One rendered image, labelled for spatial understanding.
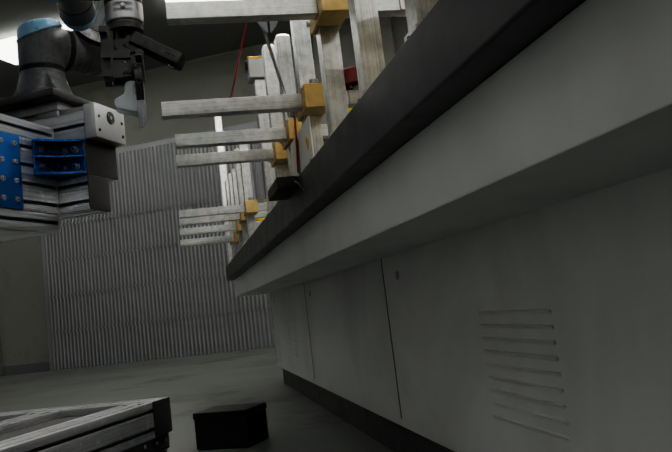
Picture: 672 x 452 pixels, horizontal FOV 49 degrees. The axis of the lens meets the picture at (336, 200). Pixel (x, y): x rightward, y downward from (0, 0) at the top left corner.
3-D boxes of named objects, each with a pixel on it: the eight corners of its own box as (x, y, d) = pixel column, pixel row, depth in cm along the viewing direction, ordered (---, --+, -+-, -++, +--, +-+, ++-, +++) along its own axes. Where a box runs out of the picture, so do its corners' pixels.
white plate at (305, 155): (312, 164, 148) (306, 115, 150) (293, 186, 173) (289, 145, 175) (315, 164, 148) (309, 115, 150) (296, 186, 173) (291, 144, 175)
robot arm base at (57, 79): (0, 103, 194) (-2, 67, 196) (39, 115, 209) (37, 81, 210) (49, 92, 190) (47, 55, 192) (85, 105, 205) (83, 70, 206)
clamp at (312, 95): (305, 107, 151) (303, 83, 151) (296, 124, 164) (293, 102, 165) (332, 105, 152) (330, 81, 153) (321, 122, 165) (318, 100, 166)
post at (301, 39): (311, 180, 156) (286, -35, 163) (308, 183, 160) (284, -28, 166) (327, 179, 157) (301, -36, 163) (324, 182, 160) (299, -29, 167)
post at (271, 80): (280, 210, 205) (262, 43, 211) (279, 212, 208) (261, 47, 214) (293, 209, 205) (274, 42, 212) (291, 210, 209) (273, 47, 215)
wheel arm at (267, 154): (176, 169, 197) (175, 153, 197) (176, 171, 200) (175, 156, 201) (336, 156, 206) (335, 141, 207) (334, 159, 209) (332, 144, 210)
